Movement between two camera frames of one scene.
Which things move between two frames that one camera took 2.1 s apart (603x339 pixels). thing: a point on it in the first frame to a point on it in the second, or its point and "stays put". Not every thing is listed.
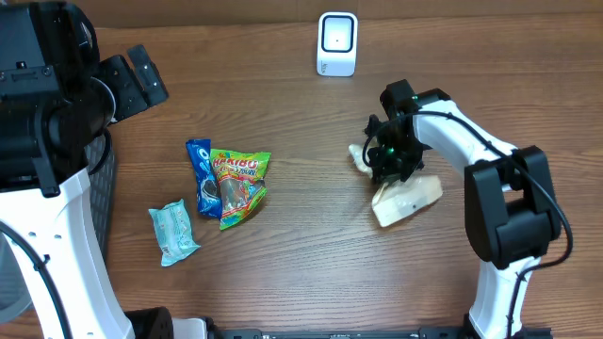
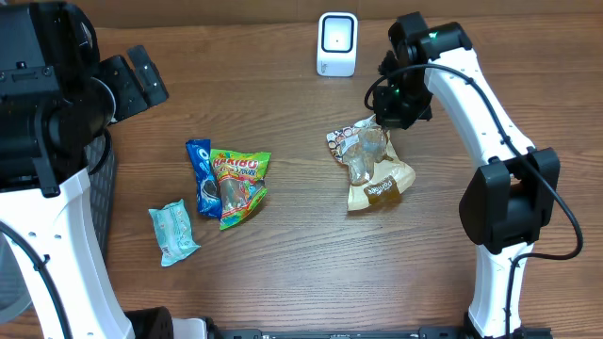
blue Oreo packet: [207, 184] stays put
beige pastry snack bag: [399, 200] to [376, 171]
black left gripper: [118, 71] stays put
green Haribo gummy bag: [241, 178] stays put
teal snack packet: [173, 232] stays put
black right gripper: [384, 172] to [385, 115]
